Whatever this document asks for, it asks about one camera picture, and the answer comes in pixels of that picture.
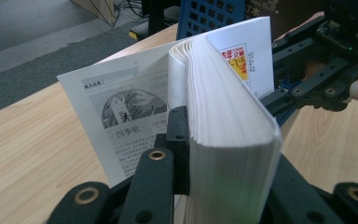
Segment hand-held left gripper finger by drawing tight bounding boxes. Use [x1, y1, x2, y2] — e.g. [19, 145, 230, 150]
[153, 105, 190, 196]

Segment light wooden desk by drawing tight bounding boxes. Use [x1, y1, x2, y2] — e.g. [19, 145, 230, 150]
[71, 0, 119, 26]

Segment white picture-grid book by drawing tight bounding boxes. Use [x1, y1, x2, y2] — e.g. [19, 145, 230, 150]
[56, 16, 283, 224]

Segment blue plastic file rack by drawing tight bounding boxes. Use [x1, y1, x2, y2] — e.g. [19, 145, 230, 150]
[176, 0, 299, 127]

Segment black yellow-striped stand base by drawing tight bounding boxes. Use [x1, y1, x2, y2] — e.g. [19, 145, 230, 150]
[129, 0, 181, 41]

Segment black desk cables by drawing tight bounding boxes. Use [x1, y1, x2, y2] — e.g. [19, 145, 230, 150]
[111, 0, 145, 20]

